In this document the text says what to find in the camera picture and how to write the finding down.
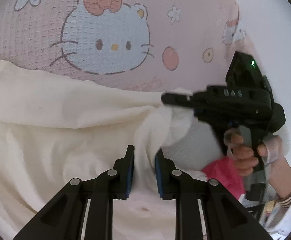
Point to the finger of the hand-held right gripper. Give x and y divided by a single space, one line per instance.
180 100

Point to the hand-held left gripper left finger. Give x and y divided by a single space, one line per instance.
123 175

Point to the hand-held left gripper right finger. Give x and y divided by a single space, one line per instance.
161 180

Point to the pink and cream t-shirt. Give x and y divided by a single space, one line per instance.
60 130

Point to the person's right forearm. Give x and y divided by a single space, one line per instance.
285 180

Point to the person's right hand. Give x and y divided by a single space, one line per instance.
245 160

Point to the pink printed blanket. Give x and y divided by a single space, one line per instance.
185 17

